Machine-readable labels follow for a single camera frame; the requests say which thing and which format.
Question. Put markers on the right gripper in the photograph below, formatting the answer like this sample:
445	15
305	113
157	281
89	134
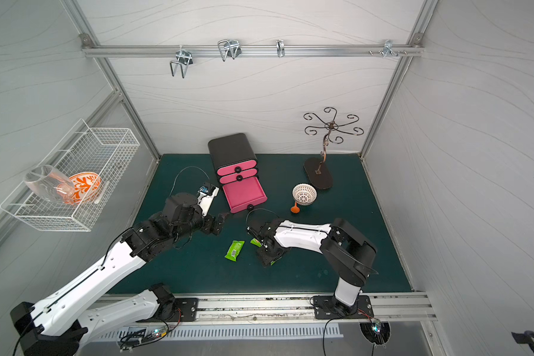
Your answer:
269	249

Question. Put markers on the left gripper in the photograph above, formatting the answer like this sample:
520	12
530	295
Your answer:
208	222

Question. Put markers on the green cookie packet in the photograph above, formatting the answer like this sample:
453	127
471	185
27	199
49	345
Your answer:
256	242
234	250

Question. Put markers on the pink bottom drawer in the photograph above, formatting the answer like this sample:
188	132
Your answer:
242	194

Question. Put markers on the pink drawer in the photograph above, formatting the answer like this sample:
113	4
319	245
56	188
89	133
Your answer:
238	176
236	168
242	194

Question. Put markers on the pink top drawer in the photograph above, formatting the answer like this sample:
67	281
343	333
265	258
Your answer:
236	168

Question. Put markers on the black pink drawer cabinet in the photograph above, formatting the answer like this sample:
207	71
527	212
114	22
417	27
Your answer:
230	149

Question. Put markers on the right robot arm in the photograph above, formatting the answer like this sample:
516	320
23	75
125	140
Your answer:
350	254

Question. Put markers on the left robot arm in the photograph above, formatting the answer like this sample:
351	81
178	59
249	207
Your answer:
62	323

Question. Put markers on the black metal jewelry stand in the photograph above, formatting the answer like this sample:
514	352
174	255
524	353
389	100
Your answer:
332	132

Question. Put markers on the orange patterned bowl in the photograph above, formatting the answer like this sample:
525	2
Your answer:
87	186

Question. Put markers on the metal double hook left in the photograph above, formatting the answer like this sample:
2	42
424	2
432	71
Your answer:
180	65

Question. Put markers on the clear glass cup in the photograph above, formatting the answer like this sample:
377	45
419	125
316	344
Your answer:
50	184

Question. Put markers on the metal hook middle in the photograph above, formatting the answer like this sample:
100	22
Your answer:
229	48

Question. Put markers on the metal hook small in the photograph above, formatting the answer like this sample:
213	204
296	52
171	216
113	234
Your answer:
280	48

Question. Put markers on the metal hook right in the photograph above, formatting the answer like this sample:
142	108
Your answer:
387	51

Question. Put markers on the white strainer orange handle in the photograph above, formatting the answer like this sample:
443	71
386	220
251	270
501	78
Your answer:
303	195

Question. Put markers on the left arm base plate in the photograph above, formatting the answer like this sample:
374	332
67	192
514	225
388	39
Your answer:
182	309

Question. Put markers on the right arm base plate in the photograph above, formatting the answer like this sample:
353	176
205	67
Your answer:
327	307

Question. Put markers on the metal rail bar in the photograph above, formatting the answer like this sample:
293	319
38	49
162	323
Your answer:
248	51

